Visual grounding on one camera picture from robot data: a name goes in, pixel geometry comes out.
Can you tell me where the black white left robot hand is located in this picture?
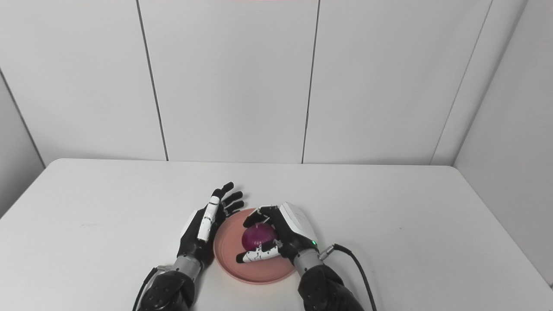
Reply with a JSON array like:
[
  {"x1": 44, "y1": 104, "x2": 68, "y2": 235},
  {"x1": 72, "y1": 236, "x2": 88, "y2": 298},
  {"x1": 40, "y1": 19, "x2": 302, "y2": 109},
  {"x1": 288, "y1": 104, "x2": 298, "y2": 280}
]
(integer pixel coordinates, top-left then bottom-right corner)
[{"x1": 177, "y1": 181, "x2": 245, "y2": 269}]

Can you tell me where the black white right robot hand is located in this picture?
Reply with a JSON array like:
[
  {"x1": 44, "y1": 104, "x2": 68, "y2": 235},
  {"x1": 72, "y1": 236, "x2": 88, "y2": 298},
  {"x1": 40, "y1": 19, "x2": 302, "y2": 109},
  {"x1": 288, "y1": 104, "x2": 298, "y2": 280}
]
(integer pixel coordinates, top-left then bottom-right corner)
[{"x1": 235, "y1": 202, "x2": 320, "y2": 265}]

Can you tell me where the purple red onion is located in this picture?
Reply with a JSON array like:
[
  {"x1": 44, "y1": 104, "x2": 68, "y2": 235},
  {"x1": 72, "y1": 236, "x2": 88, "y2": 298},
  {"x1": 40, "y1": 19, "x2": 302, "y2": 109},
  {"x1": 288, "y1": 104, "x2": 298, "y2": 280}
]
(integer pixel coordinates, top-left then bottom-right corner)
[{"x1": 241, "y1": 223, "x2": 278, "y2": 252}]

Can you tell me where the pink round plate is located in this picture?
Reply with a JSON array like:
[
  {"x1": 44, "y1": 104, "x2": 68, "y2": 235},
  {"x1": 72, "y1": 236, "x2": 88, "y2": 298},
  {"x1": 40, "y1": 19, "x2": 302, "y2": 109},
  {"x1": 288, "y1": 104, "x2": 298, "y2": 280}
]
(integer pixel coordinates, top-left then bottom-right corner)
[{"x1": 213, "y1": 208, "x2": 303, "y2": 285}]

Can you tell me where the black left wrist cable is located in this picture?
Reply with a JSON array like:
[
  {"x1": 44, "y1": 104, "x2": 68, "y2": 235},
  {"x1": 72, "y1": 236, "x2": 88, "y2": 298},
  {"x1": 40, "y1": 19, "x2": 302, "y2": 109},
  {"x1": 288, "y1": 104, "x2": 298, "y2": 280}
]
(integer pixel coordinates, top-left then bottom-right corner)
[{"x1": 131, "y1": 267, "x2": 159, "y2": 311}]

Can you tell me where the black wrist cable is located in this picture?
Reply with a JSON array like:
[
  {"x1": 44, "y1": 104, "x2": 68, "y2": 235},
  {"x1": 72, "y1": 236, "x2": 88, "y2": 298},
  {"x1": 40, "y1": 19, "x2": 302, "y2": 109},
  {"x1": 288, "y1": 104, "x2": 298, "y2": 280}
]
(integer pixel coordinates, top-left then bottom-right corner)
[
  {"x1": 319, "y1": 243, "x2": 378, "y2": 311},
  {"x1": 131, "y1": 267, "x2": 159, "y2": 311}
]

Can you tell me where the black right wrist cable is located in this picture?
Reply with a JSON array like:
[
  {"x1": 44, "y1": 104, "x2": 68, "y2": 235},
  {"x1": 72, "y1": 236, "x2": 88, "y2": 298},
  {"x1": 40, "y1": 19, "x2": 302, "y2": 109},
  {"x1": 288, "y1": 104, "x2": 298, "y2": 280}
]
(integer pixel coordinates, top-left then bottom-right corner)
[{"x1": 319, "y1": 243, "x2": 378, "y2": 311}]

